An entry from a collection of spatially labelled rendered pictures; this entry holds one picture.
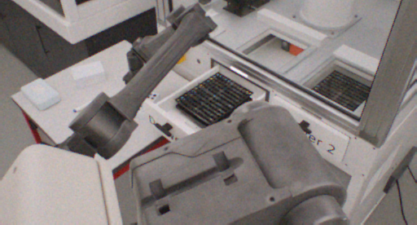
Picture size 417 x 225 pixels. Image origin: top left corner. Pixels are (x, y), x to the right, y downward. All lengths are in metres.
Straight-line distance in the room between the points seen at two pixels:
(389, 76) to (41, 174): 0.85
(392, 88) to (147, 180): 0.92
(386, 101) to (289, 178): 0.91
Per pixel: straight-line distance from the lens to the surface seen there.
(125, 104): 0.82
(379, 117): 1.18
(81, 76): 1.72
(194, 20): 0.93
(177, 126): 1.25
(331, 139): 1.30
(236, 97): 1.39
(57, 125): 1.60
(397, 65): 1.08
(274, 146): 0.26
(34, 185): 0.58
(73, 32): 1.92
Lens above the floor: 1.82
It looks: 43 degrees down
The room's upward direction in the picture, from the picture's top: straight up
